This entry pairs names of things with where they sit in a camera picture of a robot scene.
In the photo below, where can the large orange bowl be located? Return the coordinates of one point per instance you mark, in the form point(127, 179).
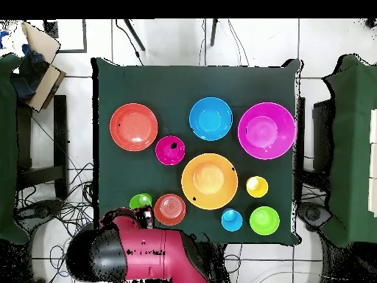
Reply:
point(209, 181)

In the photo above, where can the small red-orange bowl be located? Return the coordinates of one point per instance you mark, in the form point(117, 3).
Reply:
point(170, 209)

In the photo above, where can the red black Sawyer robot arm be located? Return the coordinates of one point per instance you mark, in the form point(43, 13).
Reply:
point(147, 253)

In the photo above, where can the small crimson bowl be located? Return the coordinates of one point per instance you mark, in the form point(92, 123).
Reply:
point(168, 153)

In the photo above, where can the blue bowl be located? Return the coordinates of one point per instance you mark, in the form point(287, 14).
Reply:
point(210, 118)

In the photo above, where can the wide red-orange bowl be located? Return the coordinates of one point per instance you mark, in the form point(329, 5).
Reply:
point(133, 127)

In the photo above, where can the green cup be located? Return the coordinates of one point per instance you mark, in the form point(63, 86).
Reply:
point(137, 202)

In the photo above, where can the dark green tablecloth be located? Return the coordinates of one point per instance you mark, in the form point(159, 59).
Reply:
point(176, 85)

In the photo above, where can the yellow cup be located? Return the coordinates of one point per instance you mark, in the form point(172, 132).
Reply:
point(259, 188)

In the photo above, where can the blue cup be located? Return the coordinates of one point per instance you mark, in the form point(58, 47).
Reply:
point(232, 221)

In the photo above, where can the large magenta bowl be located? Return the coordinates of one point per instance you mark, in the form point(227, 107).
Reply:
point(266, 130)

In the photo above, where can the green bowl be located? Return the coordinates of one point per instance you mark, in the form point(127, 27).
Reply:
point(264, 220)

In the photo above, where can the black tripod leg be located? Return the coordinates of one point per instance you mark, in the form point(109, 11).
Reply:
point(213, 32)
point(134, 34)

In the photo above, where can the black cabinet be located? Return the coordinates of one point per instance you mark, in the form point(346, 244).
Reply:
point(322, 132)

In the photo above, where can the dark green side cloth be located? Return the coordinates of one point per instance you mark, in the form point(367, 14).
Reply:
point(353, 147)
point(7, 147)

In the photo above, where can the dark blue cloth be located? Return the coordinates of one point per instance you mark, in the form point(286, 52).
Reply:
point(29, 73)

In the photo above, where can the cardboard box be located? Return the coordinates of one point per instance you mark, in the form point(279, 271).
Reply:
point(44, 42)

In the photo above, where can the black stool frame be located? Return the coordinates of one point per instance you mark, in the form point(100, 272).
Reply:
point(60, 132)

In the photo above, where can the grey pedestal foot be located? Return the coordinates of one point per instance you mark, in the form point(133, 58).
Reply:
point(313, 214)

